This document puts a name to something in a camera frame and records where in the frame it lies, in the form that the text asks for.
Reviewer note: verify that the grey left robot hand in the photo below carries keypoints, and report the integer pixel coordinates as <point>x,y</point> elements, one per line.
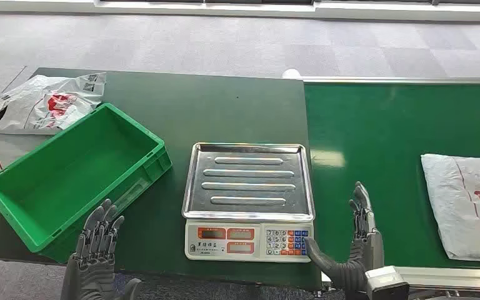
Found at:
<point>93,265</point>

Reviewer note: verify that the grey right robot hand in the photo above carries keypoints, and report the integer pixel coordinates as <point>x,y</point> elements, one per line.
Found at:
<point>362,256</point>

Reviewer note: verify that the grey courier bag red print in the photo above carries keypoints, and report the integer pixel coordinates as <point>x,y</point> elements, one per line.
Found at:
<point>465,203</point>

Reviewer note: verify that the green conveyor belt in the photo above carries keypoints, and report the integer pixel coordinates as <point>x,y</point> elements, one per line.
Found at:
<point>389,136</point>

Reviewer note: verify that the white conveyor roller end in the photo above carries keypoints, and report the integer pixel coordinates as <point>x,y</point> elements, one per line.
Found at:
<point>291,73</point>

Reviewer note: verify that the green plastic crate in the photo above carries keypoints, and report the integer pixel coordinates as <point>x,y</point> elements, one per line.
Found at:
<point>74,174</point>

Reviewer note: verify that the white electronic scale body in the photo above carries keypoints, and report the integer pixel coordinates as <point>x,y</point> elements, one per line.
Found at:
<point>244,241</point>

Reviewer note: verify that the steel scale weighing tray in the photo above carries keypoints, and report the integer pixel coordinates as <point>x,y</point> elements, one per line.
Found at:
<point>248,182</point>

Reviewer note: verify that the flat white courier bag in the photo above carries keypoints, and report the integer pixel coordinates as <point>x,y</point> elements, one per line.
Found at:
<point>0,157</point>

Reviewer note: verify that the crumpled grey courier bag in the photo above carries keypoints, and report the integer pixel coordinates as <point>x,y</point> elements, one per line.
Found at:
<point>37,103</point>

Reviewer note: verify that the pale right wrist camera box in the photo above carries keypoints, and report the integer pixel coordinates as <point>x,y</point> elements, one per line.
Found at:
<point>385,284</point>

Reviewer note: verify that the silver conveyor side rail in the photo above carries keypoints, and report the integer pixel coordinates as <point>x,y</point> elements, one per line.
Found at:
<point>401,80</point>
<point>451,277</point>

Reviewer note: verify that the white wall ledge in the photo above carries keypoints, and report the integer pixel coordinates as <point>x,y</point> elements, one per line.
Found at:
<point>240,9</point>

